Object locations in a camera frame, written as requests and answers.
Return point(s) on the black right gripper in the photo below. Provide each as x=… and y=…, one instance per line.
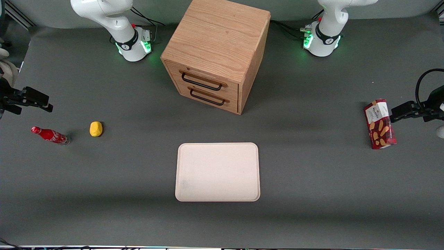
x=7, y=98

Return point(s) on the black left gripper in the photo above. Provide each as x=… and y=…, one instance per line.
x=431, y=105

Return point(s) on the red coke bottle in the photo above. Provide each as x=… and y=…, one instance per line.
x=52, y=136

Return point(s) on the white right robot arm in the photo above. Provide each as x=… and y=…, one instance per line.
x=104, y=17

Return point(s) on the cream plastic tray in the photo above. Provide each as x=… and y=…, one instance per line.
x=218, y=172

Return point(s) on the red cookie box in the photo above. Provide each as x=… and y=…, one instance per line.
x=380, y=125

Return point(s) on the beige round object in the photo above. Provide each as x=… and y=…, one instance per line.
x=8, y=71

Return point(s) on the white round object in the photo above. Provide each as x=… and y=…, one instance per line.
x=441, y=132

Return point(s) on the small white object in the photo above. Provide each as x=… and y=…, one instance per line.
x=3, y=52

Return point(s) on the yellow toy lemon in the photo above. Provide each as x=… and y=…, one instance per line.
x=96, y=129

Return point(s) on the dark grey table cover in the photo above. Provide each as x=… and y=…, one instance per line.
x=312, y=194

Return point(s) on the grey right base connector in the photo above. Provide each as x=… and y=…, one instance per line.
x=146, y=35

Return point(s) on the grey base connector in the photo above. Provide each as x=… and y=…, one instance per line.
x=146, y=35
x=306, y=30

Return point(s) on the grey left base connector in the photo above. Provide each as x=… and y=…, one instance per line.
x=306, y=30

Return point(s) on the wooden drawer front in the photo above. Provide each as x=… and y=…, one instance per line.
x=222, y=106
x=204, y=74

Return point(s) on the wooden drawer cabinet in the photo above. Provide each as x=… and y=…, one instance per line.
x=218, y=34

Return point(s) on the aluminium frame rail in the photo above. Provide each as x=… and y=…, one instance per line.
x=438, y=13
x=19, y=14

